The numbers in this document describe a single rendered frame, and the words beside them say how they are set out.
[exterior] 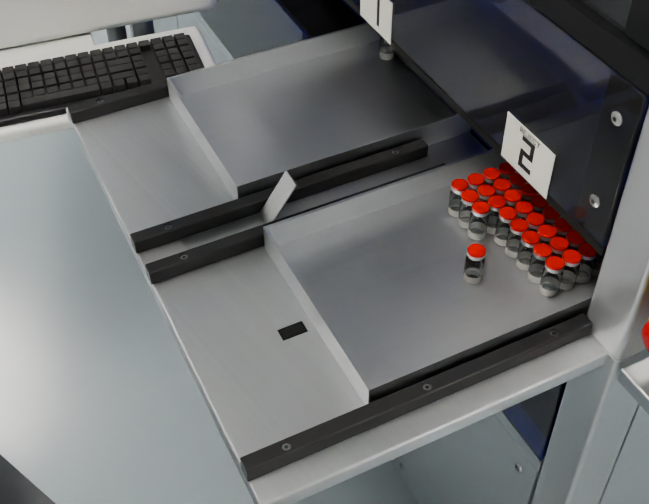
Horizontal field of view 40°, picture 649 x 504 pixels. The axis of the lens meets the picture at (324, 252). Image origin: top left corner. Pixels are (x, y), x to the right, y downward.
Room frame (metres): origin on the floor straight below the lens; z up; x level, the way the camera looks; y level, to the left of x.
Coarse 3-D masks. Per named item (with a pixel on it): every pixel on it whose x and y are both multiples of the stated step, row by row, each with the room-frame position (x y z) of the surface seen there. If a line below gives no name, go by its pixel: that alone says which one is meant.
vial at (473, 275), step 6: (468, 258) 0.70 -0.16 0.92; (474, 258) 0.70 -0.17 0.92; (480, 258) 0.70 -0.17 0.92; (468, 264) 0.70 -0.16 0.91; (474, 264) 0.70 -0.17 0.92; (480, 264) 0.70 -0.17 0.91; (468, 270) 0.70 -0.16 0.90; (474, 270) 0.69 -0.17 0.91; (480, 270) 0.70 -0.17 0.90; (468, 276) 0.70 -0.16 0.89; (474, 276) 0.69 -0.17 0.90; (480, 276) 0.70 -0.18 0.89; (468, 282) 0.70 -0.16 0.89; (474, 282) 0.69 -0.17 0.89
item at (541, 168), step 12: (516, 120) 0.78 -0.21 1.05; (504, 132) 0.79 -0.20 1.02; (516, 132) 0.78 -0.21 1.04; (528, 132) 0.76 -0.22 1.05; (504, 144) 0.79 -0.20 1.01; (516, 144) 0.77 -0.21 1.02; (540, 144) 0.74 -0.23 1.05; (504, 156) 0.79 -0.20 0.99; (516, 156) 0.77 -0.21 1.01; (540, 156) 0.74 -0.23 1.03; (552, 156) 0.72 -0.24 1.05; (516, 168) 0.77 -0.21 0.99; (528, 168) 0.75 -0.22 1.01; (540, 168) 0.73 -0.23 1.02; (552, 168) 0.72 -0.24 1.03; (528, 180) 0.75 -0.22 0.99; (540, 180) 0.73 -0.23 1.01; (540, 192) 0.73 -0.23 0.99
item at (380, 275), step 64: (384, 192) 0.83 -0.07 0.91; (448, 192) 0.85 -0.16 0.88; (320, 256) 0.74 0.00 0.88; (384, 256) 0.74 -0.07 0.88; (448, 256) 0.74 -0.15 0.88; (320, 320) 0.62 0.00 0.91; (384, 320) 0.64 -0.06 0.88; (448, 320) 0.64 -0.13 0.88; (512, 320) 0.64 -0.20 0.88; (384, 384) 0.53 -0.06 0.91
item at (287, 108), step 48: (288, 48) 1.15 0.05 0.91; (336, 48) 1.18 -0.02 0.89; (192, 96) 1.07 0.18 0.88; (240, 96) 1.07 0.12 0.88; (288, 96) 1.07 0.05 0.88; (336, 96) 1.06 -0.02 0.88; (384, 96) 1.06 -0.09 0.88; (432, 96) 1.06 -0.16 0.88; (240, 144) 0.96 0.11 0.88; (288, 144) 0.96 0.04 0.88; (336, 144) 0.95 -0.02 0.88; (384, 144) 0.92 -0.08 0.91; (240, 192) 0.84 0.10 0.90
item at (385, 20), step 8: (360, 0) 1.10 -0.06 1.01; (368, 0) 1.08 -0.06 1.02; (376, 0) 1.06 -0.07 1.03; (384, 0) 1.04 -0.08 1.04; (360, 8) 1.10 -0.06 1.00; (368, 8) 1.08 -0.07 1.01; (376, 8) 1.06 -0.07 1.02; (384, 8) 1.04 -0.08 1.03; (392, 8) 1.02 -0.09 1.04; (368, 16) 1.08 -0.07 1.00; (376, 16) 1.06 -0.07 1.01; (384, 16) 1.04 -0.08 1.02; (376, 24) 1.06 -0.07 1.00; (384, 24) 1.04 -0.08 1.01; (384, 32) 1.04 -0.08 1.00
